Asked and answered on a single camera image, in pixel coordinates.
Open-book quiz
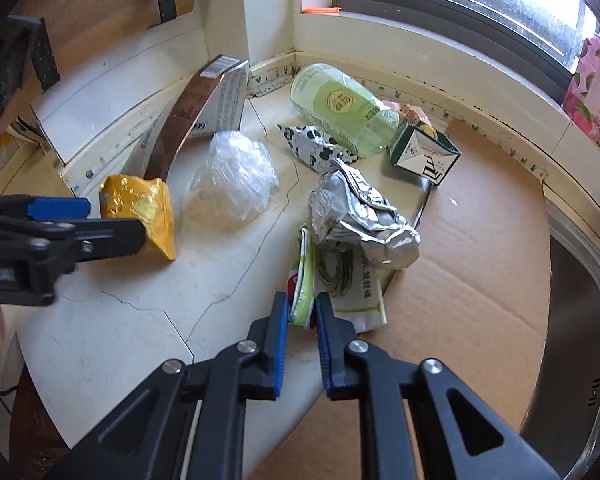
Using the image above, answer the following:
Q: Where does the green pink snack wrapper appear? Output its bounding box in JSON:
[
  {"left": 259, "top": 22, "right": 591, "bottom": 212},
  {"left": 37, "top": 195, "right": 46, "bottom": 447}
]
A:
[{"left": 287, "top": 224, "right": 315, "bottom": 330}]

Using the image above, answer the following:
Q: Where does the green drink bottle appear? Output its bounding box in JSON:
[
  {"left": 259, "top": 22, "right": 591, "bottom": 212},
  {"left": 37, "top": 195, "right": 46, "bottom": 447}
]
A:
[{"left": 290, "top": 63, "right": 403, "bottom": 158}]

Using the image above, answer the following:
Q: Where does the green white cigarette box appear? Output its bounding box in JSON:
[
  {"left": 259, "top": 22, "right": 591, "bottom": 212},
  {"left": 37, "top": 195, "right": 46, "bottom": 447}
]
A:
[{"left": 389, "top": 124, "right": 462, "bottom": 186}]

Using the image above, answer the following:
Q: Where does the stainless steel sink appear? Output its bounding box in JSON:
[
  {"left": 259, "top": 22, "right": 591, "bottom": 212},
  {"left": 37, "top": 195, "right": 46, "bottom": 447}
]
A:
[{"left": 521, "top": 203, "right": 600, "bottom": 479}]

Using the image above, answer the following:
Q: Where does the brown white coffee box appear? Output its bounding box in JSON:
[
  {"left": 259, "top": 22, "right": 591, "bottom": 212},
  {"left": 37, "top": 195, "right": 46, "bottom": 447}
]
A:
[{"left": 122, "top": 54, "right": 249, "bottom": 180}]

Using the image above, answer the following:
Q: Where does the black white spotted wrapper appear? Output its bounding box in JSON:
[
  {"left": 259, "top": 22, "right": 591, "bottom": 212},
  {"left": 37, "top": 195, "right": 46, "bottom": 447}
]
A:
[{"left": 277, "top": 125, "right": 358, "bottom": 174}]

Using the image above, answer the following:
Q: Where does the silver foil bag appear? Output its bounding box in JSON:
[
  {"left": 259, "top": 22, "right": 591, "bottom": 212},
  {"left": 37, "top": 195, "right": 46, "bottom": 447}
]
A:
[{"left": 309, "top": 158, "right": 420, "bottom": 270}]

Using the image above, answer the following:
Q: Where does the wooden cutting board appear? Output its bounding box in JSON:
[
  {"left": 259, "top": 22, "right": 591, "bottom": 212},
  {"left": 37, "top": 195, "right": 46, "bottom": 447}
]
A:
[{"left": 0, "top": 0, "right": 207, "bottom": 126}]

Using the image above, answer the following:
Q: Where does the pink refill pouch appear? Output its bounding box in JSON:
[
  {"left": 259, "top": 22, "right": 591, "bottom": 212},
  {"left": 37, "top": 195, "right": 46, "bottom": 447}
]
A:
[{"left": 562, "top": 35, "right": 600, "bottom": 142}]

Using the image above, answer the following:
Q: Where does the yellow cracker bag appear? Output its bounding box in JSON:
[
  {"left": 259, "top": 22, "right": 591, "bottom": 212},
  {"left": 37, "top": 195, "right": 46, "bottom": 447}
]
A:
[{"left": 99, "top": 174, "right": 176, "bottom": 261}]

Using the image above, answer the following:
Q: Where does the clear plastic bag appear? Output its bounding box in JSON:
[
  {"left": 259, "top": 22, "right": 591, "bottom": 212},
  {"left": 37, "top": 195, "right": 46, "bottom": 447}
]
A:
[{"left": 187, "top": 131, "right": 279, "bottom": 226}]

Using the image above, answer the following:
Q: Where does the flat brown cardboard sheet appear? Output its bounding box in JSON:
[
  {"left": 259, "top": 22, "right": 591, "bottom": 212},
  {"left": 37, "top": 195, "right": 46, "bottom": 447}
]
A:
[{"left": 249, "top": 119, "right": 554, "bottom": 480}]

